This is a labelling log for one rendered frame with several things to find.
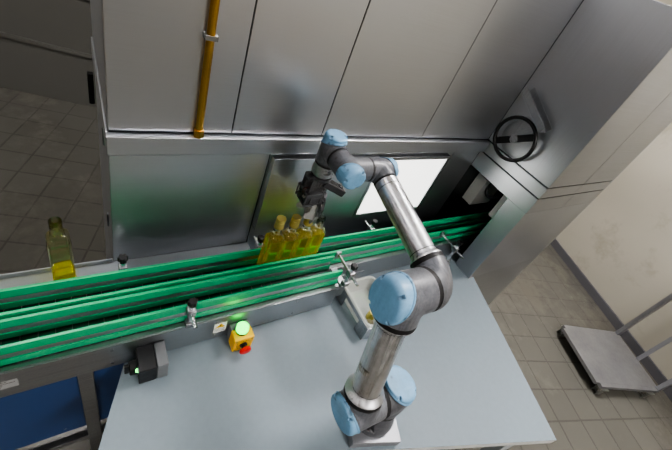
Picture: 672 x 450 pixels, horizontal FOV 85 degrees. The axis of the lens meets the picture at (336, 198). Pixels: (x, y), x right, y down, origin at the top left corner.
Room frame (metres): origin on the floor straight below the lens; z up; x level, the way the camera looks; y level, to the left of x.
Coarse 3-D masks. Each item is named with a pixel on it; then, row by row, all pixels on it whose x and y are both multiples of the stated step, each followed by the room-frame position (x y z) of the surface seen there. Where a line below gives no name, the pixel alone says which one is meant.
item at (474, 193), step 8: (480, 176) 1.89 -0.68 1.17; (472, 184) 1.89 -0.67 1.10; (480, 184) 1.87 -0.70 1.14; (488, 184) 1.88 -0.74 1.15; (472, 192) 1.87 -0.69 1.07; (480, 192) 1.86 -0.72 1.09; (488, 192) 1.92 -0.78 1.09; (472, 200) 1.85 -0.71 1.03; (480, 200) 1.91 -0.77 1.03; (488, 200) 1.96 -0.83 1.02; (504, 200) 1.73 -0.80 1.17; (496, 208) 1.73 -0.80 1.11
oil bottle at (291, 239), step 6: (288, 234) 0.95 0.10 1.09; (294, 234) 0.96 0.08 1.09; (288, 240) 0.94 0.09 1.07; (294, 240) 0.96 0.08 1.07; (288, 246) 0.95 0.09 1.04; (294, 246) 0.96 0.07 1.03; (282, 252) 0.94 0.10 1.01; (288, 252) 0.95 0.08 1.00; (282, 258) 0.94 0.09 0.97; (288, 258) 0.96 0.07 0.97
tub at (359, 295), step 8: (352, 280) 1.11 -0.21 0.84; (360, 280) 1.13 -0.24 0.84; (368, 280) 1.16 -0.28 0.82; (352, 288) 1.11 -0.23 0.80; (360, 288) 1.14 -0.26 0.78; (368, 288) 1.16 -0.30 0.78; (352, 296) 1.02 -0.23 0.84; (360, 296) 1.10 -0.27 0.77; (360, 304) 1.06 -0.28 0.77; (368, 304) 1.08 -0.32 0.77; (360, 312) 0.96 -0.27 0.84
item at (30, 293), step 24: (480, 216) 1.89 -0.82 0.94; (336, 240) 1.18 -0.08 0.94; (360, 240) 1.29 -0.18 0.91; (168, 264) 0.72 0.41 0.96; (192, 264) 0.78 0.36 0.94; (216, 264) 0.84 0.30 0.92; (240, 264) 0.90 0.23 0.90; (24, 288) 0.47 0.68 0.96; (48, 288) 0.51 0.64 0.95; (72, 288) 0.55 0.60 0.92; (96, 288) 0.59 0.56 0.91
